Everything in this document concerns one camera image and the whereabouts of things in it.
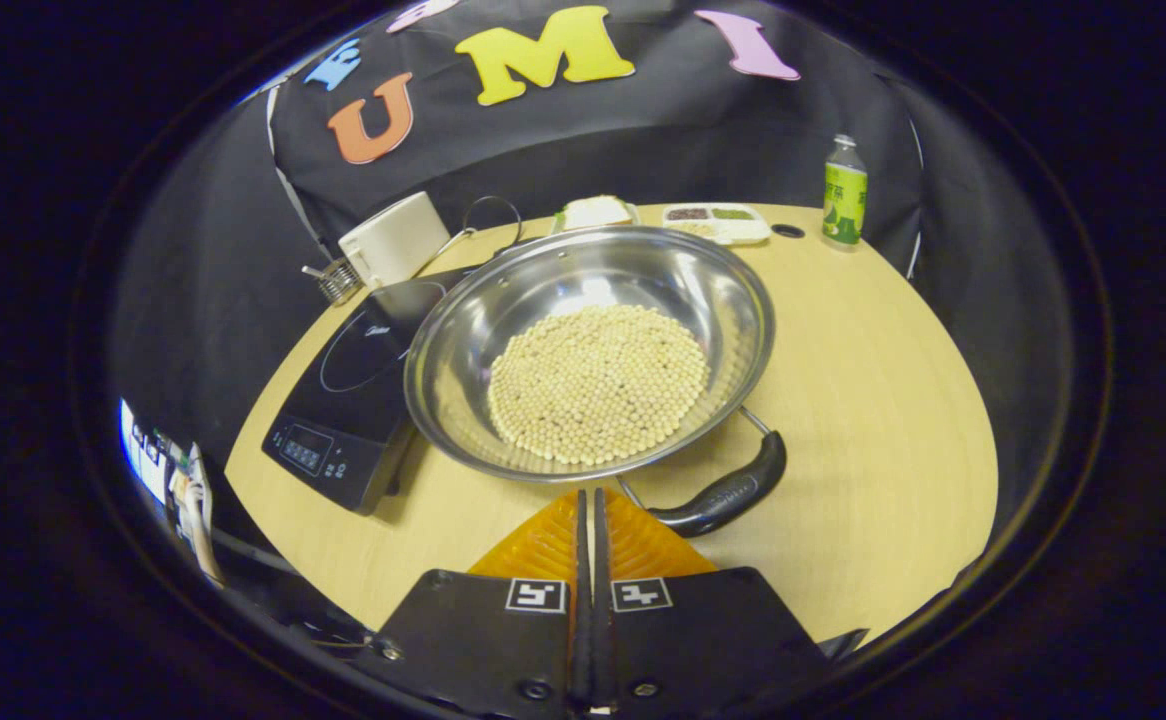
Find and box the black power cable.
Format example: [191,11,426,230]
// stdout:
[433,195,524,263]

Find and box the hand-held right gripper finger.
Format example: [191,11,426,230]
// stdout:
[373,488,589,720]
[593,488,829,720]

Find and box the steel pot with black handle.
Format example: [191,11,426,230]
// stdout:
[403,225,789,539]

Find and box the white divided food tray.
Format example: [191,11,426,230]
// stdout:
[661,203,772,247]

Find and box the green label drink bottle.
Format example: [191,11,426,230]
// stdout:
[822,134,869,249]

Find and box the pile of soybeans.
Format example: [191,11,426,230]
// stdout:
[488,305,712,466]

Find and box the white toaster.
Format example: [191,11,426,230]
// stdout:
[338,191,451,291]

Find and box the sandwich on plate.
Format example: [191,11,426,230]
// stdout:
[551,195,641,236]

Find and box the black backdrop cloth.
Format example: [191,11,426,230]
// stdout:
[108,0,1074,521]

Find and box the lit screen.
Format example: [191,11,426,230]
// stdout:
[119,398,194,506]

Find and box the black induction cooktop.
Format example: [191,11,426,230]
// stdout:
[261,265,474,516]

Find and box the wire mesh utensil holder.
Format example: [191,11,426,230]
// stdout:
[303,257,364,306]

